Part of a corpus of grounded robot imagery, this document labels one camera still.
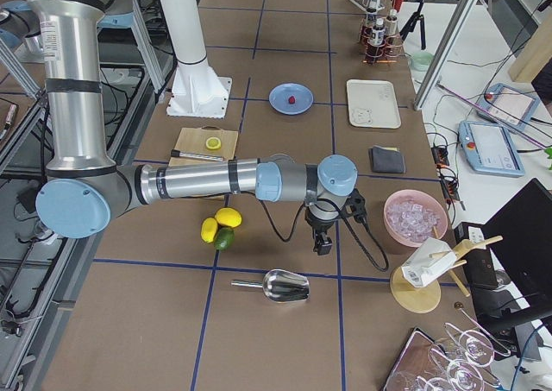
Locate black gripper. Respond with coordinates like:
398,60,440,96
305,216,337,256

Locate blue plate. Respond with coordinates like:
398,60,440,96
268,83,314,116

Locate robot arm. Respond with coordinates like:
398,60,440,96
27,0,358,255

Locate metal scoop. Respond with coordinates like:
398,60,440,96
231,269,310,303

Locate pink bowl of ice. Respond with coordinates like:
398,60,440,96
383,189,449,247

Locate green lime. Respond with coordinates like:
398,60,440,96
213,227,235,251

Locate wooden stand with paper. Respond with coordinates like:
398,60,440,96
390,236,503,314

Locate yellow lemon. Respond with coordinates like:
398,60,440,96
200,218,218,243
215,207,242,228

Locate grey folded cloth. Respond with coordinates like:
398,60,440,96
368,146,406,173

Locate cream bear tray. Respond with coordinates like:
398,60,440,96
346,79,401,129

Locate lemon half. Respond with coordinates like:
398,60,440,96
204,136,223,151

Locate wooden cutting board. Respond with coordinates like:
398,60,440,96
167,126,240,201

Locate metal rod black cap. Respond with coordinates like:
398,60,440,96
171,149,224,161

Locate clear wine glasses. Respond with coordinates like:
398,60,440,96
386,320,512,391

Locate blue teach pendant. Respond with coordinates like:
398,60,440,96
477,83,540,131
458,121,525,178

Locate black monitor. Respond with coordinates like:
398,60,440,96
468,178,551,333

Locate green bowl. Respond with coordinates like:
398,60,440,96
410,50,434,72

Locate tea bottle white cap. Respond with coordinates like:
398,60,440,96
369,18,385,47

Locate black tripod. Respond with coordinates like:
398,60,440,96
399,0,427,50

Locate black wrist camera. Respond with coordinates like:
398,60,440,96
343,188,367,224

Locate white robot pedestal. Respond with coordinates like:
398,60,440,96
160,0,232,119

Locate copper wire bottle rack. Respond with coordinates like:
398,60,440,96
360,17,404,64

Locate aluminium frame post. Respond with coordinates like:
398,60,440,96
413,0,478,110

